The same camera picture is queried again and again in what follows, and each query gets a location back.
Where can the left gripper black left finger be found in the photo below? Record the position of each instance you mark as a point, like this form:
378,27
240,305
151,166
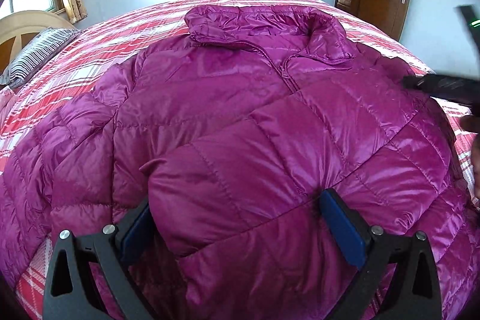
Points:
70,290

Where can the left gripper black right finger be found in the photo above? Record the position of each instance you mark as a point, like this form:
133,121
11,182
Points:
413,292

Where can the magenta quilted down jacket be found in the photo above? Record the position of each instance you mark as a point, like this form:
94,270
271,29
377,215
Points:
240,154

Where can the person's right hand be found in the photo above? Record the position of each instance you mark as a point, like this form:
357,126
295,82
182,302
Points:
471,123

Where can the pink floral folded quilt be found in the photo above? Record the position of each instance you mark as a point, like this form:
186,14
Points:
7,100

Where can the red white plaid bedsheet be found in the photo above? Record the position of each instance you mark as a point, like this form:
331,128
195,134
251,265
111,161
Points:
93,53

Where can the striped grey pillow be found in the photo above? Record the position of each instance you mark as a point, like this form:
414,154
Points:
42,48

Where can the cream and brown headboard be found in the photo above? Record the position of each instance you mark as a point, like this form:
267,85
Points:
19,28

